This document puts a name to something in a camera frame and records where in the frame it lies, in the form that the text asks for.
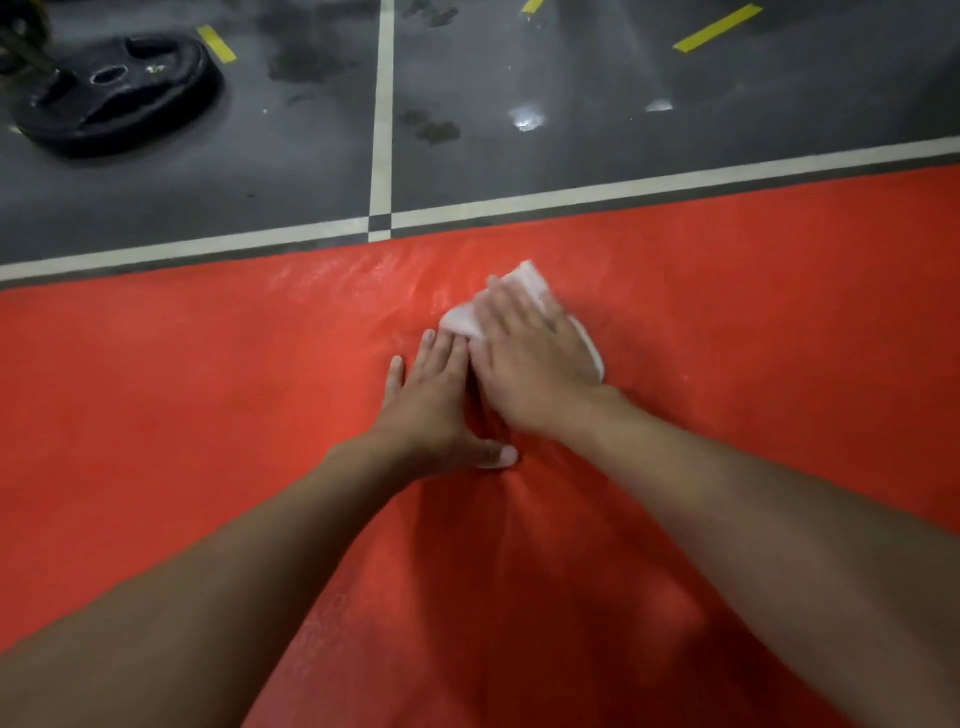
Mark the person's left hand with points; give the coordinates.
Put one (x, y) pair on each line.
(427, 420)

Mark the person's right hand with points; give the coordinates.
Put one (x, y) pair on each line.
(536, 367)

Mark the white wet wipe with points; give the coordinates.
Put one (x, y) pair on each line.
(457, 319)

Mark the red mat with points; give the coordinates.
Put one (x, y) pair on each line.
(787, 300)

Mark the person's right forearm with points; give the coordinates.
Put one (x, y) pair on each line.
(810, 555)

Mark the person's left forearm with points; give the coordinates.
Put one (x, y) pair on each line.
(180, 600)

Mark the yellow tape strip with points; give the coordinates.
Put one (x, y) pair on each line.
(718, 28)
(216, 44)
(532, 6)

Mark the black weight plate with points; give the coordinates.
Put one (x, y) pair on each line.
(120, 94)

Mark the gold black dumbbell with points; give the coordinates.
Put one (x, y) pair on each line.
(22, 37)

